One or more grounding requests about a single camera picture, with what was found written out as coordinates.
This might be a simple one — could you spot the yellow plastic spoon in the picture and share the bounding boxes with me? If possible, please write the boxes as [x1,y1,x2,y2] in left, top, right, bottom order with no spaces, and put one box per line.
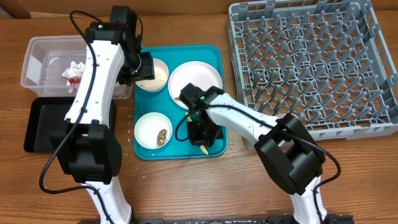
[187,116,208,155]

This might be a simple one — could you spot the white bowl with residue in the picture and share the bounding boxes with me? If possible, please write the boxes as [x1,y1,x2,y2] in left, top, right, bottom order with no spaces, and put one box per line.
[136,58,169,92]

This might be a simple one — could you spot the white napkin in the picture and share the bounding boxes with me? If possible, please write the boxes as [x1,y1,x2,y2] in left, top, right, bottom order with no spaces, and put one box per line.
[62,61,85,94]

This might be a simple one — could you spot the red foil wrapper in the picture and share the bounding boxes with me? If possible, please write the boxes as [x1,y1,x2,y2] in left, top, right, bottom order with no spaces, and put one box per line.
[67,77,81,85]

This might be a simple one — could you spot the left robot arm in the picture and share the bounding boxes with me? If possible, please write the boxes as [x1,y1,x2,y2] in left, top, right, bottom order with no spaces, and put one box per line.
[49,20,154,223]

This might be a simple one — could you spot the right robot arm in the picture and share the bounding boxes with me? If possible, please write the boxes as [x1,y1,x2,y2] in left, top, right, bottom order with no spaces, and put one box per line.
[179,83,327,223]

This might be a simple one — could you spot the grey dishwasher rack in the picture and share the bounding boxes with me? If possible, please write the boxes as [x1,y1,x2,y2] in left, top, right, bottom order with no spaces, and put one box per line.
[227,0,397,140]

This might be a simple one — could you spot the brown food scrap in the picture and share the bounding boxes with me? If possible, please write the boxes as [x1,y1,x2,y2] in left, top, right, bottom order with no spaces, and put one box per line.
[157,129,168,146]

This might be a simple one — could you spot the teal serving tray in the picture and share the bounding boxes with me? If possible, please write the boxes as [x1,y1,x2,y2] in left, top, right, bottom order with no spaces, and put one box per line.
[134,45,228,161]

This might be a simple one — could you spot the white bowl with food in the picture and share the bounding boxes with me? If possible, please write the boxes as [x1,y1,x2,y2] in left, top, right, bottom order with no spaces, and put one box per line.
[134,112,173,149]

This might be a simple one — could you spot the white round plate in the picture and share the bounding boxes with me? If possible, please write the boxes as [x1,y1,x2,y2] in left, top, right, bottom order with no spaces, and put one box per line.
[168,61,223,110]

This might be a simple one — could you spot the clear plastic bin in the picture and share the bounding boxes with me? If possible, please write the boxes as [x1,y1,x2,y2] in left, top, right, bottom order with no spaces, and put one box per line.
[21,35,132,99]

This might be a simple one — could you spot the black plastic tray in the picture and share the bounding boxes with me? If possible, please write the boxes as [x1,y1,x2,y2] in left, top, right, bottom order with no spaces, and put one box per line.
[24,97,116,153]

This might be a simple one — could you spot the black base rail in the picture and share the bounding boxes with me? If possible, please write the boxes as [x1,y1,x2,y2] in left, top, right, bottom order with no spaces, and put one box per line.
[77,214,355,224]

